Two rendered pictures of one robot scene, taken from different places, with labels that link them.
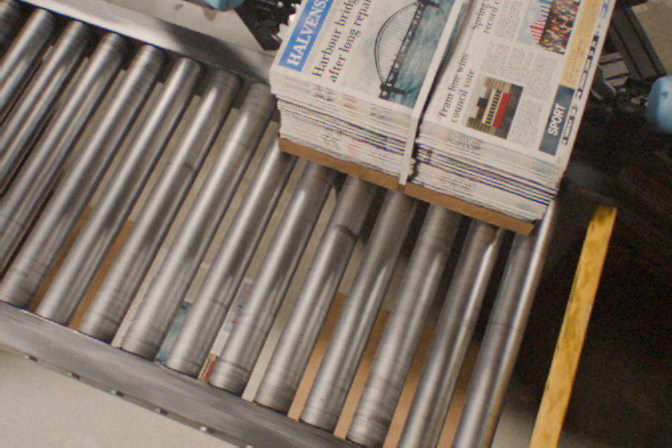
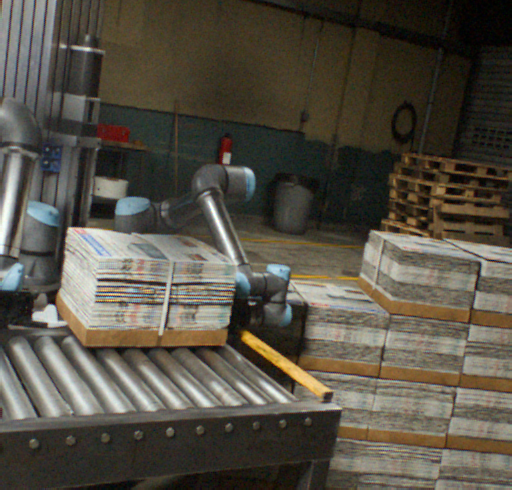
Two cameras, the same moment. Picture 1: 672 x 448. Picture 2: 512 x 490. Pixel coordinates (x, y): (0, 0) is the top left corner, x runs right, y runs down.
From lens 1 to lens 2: 1.44 m
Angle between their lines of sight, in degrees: 66
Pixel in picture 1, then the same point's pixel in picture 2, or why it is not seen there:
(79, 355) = (70, 421)
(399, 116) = (164, 264)
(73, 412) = not seen: outside the picture
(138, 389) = (120, 421)
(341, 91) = (136, 258)
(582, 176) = not seen: hidden behind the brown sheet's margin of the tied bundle
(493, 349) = (255, 372)
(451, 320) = (229, 370)
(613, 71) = not seen: hidden behind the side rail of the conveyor
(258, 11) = (17, 309)
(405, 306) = (206, 371)
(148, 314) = (89, 401)
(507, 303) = (242, 362)
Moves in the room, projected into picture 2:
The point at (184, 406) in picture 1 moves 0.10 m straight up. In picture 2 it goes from (152, 418) to (159, 369)
